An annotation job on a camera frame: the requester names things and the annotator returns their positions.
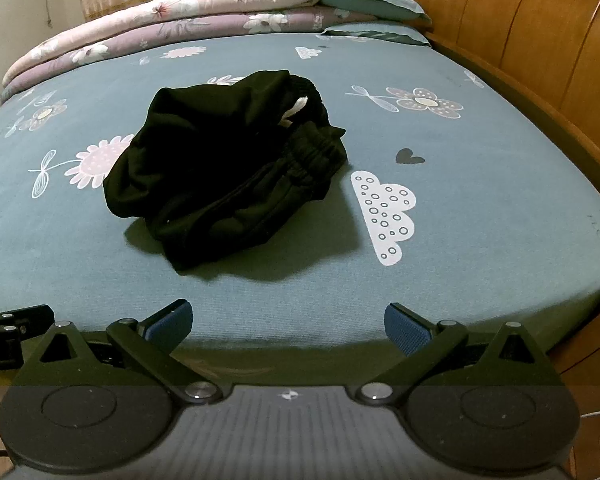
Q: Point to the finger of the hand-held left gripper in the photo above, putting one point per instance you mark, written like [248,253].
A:
[35,317]

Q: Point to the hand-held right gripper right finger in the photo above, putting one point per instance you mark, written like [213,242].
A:
[405,327]

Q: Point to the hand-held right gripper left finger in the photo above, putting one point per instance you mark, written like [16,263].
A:
[167,322]

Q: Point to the black pants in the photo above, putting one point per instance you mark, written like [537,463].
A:
[220,175]

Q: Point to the purple floral quilt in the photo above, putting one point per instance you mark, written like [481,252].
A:
[180,30]

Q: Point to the flat blue pillow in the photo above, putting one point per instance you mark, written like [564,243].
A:
[380,35]

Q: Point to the pink floral quilt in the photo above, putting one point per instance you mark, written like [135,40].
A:
[205,2]

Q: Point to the thick blue pillow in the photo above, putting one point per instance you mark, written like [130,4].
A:
[370,2]

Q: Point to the wooden headboard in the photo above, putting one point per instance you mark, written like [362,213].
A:
[530,25]

